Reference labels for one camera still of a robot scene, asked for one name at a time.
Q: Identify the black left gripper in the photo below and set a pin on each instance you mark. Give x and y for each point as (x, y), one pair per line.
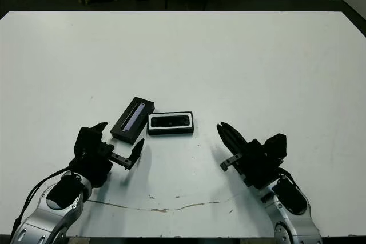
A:
(94, 167)

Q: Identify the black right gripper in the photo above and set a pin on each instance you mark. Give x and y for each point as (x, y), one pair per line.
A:
(257, 167)

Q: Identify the black box lid with stripe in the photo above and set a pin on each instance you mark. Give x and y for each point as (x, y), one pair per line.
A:
(123, 132)

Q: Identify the small black phone device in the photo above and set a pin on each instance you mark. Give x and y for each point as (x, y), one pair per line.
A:
(171, 121)

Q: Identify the black box base white insert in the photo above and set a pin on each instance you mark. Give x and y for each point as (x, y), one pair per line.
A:
(171, 131)

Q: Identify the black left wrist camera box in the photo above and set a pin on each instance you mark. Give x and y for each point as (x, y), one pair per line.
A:
(87, 141)

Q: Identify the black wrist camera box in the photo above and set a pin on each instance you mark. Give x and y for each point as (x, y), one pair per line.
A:
(87, 141)
(276, 145)

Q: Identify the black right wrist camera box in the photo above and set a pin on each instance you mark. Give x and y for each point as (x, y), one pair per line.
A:
(276, 145)

